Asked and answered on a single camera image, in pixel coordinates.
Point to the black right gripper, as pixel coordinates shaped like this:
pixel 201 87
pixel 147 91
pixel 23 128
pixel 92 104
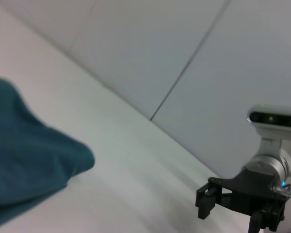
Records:
pixel 247 191

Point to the teal blue FREE t-shirt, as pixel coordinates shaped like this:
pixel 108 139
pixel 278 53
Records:
pixel 26 150

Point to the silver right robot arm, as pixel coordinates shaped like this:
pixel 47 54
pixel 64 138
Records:
pixel 274 162

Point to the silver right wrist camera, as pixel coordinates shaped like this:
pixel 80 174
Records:
pixel 274 120

